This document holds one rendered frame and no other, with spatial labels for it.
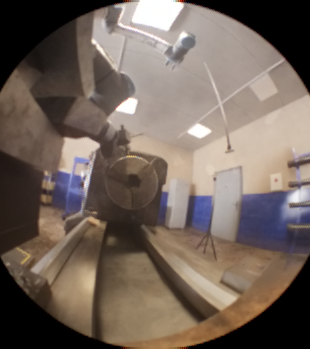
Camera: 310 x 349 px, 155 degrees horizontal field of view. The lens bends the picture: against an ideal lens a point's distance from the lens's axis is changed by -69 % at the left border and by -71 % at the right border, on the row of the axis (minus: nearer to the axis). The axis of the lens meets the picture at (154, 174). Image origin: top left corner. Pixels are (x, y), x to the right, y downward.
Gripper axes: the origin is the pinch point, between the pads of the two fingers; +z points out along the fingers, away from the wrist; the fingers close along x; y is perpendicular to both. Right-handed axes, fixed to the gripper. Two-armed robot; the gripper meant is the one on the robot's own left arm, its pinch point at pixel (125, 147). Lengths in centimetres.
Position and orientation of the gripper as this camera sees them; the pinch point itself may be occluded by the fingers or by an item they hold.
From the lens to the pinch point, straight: 59.0
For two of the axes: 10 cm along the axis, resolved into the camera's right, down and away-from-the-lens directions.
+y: -1.6, -9.8, 1.4
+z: 2.2, 1.1, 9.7
